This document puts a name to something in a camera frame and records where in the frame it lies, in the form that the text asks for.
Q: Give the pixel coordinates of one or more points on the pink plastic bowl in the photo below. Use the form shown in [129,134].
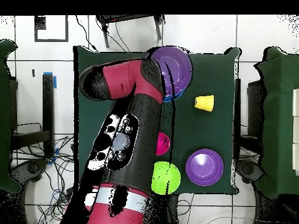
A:
[163,144]

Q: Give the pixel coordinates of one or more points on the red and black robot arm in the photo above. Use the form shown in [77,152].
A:
[121,77]

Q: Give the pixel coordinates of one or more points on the grey office chair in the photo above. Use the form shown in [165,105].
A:
[248,169]
[32,168]

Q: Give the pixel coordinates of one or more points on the blue tape piece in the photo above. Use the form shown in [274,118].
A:
[56,151]
[55,82]

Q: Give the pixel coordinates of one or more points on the green plastic bowl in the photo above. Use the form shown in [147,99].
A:
[168,177]

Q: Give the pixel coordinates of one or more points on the large blue plastic bowl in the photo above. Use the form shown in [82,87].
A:
[172,98]

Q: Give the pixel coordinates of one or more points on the green covered side table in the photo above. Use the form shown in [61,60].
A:
[4,116]
[278,116]

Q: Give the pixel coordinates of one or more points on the dark green table cloth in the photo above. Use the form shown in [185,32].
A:
[205,126]

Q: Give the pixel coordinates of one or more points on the purple plastic bowl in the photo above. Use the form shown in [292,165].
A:
[177,67]
[204,168]

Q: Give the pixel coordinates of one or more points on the black cabinet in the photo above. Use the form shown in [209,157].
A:
[255,105]

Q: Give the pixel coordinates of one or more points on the black bench frame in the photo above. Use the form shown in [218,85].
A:
[48,105]

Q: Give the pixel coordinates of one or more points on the yellow plastic cup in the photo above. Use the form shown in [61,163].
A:
[205,102]

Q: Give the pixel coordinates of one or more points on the black square frame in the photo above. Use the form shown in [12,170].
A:
[40,22]

